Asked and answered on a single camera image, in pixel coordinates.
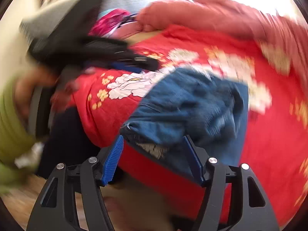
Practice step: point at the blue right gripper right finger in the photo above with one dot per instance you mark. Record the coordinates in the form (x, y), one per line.
(193, 160)

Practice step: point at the blue denim pants lace trim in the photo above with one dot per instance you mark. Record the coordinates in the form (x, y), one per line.
(212, 111)

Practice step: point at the person's left hand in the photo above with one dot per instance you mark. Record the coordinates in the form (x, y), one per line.
(41, 76)

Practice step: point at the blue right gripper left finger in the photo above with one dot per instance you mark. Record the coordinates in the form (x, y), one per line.
(110, 160)

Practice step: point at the magenta pink clothing pile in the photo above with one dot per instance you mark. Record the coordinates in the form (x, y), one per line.
(109, 21)

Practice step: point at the grey quilted headboard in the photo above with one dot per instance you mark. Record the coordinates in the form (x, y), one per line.
(41, 24)

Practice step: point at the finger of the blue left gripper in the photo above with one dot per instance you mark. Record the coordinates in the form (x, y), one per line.
(125, 67)
(137, 60)

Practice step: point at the salmon pink rolled duvet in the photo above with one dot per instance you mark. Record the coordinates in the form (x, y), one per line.
(283, 41)

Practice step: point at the red floral bed blanket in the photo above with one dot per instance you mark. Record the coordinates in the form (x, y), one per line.
(275, 142)

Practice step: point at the green sleeved left forearm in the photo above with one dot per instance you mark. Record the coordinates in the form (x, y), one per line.
(15, 140)

